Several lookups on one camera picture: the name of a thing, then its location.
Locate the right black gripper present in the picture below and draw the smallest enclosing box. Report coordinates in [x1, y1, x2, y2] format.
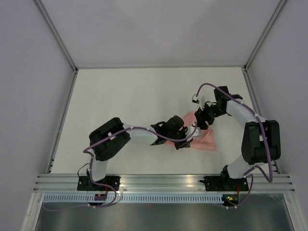
[194, 102, 226, 130]

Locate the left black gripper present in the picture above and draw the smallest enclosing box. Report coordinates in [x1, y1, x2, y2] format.
[167, 127, 193, 150]

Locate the pink satin napkin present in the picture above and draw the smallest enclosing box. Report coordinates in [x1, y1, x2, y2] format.
[166, 111, 216, 151]

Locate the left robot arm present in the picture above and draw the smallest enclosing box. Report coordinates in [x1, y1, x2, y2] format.
[85, 115, 200, 191]

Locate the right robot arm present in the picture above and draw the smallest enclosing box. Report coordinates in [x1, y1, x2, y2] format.
[192, 86, 281, 190]

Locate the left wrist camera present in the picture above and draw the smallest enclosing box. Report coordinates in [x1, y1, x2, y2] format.
[186, 124, 202, 139]

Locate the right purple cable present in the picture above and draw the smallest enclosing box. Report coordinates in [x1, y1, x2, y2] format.
[196, 83, 275, 210]

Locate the purple cable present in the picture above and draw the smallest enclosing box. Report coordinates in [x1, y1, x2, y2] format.
[83, 122, 198, 207]
[196, 83, 275, 210]

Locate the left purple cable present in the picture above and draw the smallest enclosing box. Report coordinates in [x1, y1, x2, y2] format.
[83, 122, 198, 207]

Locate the back aluminium frame bar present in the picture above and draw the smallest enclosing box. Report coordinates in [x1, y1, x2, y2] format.
[76, 64, 245, 70]

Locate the right side frame rail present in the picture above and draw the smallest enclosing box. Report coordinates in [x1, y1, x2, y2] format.
[242, 67, 281, 174]

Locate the frame rail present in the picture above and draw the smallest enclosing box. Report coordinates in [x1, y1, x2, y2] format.
[242, 67, 281, 174]
[44, 69, 79, 174]

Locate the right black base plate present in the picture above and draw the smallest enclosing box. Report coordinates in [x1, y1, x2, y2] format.
[203, 176, 249, 192]

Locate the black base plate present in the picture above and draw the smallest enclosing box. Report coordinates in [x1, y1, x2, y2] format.
[77, 176, 120, 192]
[203, 176, 249, 192]

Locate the front aluminium rail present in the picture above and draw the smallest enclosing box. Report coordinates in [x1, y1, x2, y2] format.
[33, 174, 295, 194]

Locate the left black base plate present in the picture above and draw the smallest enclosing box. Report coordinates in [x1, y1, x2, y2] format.
[77, 176, 120, 192]

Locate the left side frame rail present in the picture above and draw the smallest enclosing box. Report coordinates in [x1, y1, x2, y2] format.
[44, 69, 79, 174]

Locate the right aluminium frame post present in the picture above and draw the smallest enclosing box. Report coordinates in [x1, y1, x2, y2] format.
[242, 0, 288, 72]

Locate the aluminium frame post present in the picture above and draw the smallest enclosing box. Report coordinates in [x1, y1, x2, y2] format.
[242, 0, 288, 72]
[32, 0, 78, 73]

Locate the white slotted cable duct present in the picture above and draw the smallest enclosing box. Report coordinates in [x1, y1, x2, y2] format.
[44, 193, 223, 204]

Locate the left aluminium frame post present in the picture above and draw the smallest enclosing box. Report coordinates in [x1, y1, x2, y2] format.
[32, 0, 78, 73]

